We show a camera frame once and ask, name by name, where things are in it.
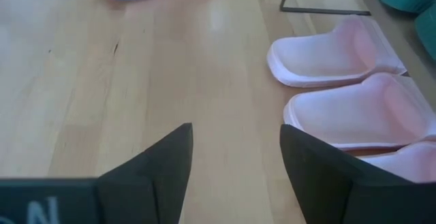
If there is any wooden shelf black metal frame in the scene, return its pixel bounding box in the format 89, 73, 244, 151
279, 0, 436, 112

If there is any pink rubber slide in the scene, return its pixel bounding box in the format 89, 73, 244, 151
357, 140, 436, 184
266, 14, 408, 89
282, 71, 436, 152

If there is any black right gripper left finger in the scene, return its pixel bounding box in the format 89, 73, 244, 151
96, 122, 194, 224

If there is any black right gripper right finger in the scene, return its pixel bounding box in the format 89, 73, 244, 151
279, 124, 436, 224

